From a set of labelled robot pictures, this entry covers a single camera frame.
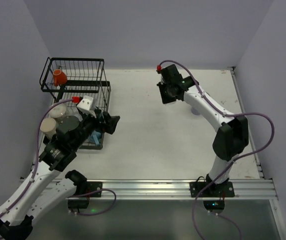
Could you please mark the light blue plastic mug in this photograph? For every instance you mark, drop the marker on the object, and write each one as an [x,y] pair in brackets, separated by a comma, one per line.
[95,138]

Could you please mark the black controller box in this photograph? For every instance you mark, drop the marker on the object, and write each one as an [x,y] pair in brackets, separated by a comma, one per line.
[214,206]
[77,204]

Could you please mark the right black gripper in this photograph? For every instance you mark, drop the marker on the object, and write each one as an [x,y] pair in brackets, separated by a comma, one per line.
[163,92]

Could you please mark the cream mug with dragon print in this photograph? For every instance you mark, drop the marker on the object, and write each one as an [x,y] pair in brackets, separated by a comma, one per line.
[48,127]

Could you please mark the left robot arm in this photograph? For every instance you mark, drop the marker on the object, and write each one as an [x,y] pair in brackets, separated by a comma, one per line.
[21,211]

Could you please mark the aluminium mounting rail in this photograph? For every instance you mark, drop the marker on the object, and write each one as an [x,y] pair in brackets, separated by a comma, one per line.
[236,189]

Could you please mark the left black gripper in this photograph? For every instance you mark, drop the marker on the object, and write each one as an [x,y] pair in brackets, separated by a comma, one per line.
[103,120]

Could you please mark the lavender plastic tumbler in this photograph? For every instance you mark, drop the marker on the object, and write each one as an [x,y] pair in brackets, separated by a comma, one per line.
[195,112]

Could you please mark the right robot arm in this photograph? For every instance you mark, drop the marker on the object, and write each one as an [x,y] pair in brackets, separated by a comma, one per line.
[232,134]

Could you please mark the clear glass cup rack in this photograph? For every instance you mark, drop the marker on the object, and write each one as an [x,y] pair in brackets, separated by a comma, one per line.
[169,102]

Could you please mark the black wire dish rack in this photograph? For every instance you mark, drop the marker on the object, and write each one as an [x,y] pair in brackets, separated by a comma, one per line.
[85,77]

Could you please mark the cream mug with flower print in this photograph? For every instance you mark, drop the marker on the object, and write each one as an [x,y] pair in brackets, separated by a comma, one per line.
[59,112]

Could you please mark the right black controller box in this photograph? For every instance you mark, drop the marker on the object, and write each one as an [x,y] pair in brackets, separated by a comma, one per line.
[214,206]

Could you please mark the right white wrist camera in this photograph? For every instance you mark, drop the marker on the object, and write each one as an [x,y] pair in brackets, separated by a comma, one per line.
[162,82]

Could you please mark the orange ceramic mug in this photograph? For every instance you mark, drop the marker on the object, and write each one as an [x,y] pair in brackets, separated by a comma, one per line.
[59,77]

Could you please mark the left black controller box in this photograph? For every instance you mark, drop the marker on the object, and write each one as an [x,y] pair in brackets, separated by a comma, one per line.
[77,204]

